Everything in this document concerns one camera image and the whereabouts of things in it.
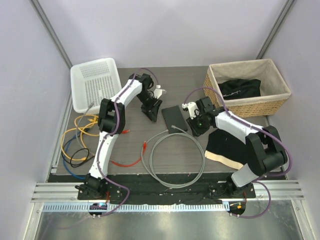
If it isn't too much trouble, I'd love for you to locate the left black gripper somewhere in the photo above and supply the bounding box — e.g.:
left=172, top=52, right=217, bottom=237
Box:
left=136, top=91, right=162, bottom=122

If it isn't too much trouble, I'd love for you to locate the black network switch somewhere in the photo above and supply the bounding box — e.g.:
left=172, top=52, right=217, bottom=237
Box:
left=161, top=105, right=188, bottom=134

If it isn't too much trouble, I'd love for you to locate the red ethernet cable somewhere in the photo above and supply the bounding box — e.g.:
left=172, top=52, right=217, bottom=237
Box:
left=109, top=129, right=148, bottom=168

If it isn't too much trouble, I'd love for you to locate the short yellow ethernet cable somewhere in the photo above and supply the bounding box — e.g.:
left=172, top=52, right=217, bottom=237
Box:
left=84, top=114, right=101, bottom=137

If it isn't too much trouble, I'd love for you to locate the long yellow ethernet cable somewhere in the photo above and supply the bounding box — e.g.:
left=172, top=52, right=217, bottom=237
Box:
left=60, top=114, right=101, bottom=161

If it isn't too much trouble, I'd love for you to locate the blue ethernet cable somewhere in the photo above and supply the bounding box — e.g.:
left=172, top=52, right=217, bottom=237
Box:
left=62, top=127, right=91, bottom=181

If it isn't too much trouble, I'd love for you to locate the black power cable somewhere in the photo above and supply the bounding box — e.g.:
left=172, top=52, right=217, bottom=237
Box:
left=67, top=126, right=94, bottom=168

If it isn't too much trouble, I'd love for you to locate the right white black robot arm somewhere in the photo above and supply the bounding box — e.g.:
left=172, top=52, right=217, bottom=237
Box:
left=182, top=97, right=288, bottom=198

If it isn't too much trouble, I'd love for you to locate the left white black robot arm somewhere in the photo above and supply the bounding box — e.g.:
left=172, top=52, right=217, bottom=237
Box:
left=75, top=73, right=165, bottom=200

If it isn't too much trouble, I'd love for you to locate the black cloth with beige stripe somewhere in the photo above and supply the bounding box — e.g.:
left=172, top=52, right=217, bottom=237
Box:
left=204, top=129, right=248, bottom=170

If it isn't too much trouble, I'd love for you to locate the black cloth in basket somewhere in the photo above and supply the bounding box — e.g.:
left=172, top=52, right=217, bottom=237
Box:
left=218, top=79, right=261, bottom=100

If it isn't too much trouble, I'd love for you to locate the wicker basket with liner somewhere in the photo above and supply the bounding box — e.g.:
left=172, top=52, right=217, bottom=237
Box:
left=203, top=59, right=292, bottom=118

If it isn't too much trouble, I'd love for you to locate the white perforated plastic basket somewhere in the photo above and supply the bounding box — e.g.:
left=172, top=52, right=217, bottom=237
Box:
left=70, top=57, right=122, bottom=115

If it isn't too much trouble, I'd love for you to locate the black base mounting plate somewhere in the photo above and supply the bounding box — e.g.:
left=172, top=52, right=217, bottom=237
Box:
left=75, top=181, right=256, bottom=201

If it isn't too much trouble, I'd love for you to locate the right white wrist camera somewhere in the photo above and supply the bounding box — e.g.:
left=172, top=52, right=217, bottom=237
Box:
left=181, top=102, right=200, bottom=120

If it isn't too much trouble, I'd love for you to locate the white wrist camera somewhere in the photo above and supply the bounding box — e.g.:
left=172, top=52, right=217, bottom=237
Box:
left=181, top=102, right=200, bottom=120
left=153, top=84, right=167, bottom=99

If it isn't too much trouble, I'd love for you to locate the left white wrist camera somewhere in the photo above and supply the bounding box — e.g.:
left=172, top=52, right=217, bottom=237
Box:
left=153, top=84, right=167, bottom=99

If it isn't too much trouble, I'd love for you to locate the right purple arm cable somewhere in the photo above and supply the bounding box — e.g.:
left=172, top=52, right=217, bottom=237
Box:
left=183, top=87, right=294, bottom=218

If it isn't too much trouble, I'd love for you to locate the aluminium frame rail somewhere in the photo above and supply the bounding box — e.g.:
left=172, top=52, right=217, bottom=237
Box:
left=31, top=180, right=305, bottom=215

